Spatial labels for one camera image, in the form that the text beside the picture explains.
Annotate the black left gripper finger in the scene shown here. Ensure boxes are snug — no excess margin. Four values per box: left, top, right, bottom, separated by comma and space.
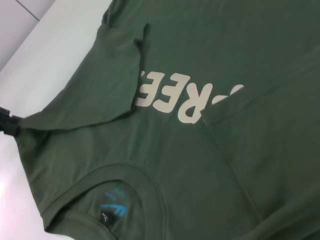
0, 105, 23, 138

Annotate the dark green FREE T-shirt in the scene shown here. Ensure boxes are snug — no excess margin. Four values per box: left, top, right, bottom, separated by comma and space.
20, 0, 320, 240

